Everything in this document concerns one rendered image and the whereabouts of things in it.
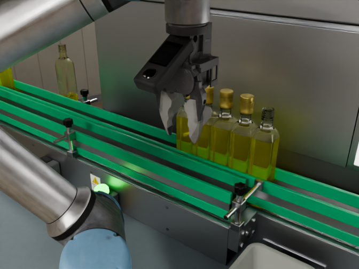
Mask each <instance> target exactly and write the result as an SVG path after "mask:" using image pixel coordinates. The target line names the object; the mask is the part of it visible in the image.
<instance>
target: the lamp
mask: <svg viewBox="0 0 359 269"><path fill-rule="evenodd" d="M94 191H103V192H105V193H108V194H110V191H109V187H108V186H107V185H106V184H99V185H97V186H96V187H95V188H94Z"/></svg>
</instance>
